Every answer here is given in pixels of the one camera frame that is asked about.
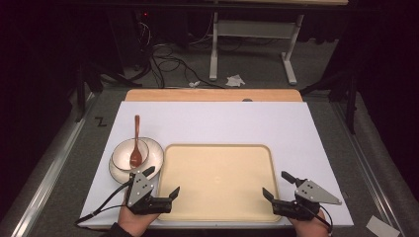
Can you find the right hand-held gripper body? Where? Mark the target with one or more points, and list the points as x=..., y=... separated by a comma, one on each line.
x=313, y=194

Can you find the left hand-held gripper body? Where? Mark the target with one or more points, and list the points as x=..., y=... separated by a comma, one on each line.
x=140, y=189

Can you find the white plate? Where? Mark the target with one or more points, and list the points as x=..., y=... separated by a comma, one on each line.
x=155, y=156

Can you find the brown wooden spoon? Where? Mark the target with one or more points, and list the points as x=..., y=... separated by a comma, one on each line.
x=136, y=158

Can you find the white bowl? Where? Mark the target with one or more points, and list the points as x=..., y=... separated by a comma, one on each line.
x=122, y=157

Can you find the beige plastic tray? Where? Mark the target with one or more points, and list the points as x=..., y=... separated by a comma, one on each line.
x=217, y=181

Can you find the person's right hand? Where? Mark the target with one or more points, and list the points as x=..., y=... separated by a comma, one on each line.
x=311, y=227

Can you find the person's left hand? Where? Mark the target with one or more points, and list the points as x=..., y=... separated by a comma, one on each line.
x=133, y=222

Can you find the flat white paper sheet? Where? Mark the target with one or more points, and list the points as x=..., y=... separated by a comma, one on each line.
x=382, y=227

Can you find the white table mat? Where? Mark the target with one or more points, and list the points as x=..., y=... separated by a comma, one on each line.
x=214, y=121

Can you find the wooden table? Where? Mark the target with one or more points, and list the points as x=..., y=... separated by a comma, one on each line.
x=210, y=95

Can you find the small crumpled white paper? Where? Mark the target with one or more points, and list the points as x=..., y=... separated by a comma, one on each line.
x=194, y=84

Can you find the black metal stand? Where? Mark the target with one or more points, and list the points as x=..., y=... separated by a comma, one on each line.
x=351, y=102
x=80, y=95

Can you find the aluminium rail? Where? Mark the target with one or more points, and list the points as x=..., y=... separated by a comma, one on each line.
x=369, y=174
x=42, y=187

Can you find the white desk frame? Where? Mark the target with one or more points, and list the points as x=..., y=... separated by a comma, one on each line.
x=253, y=29

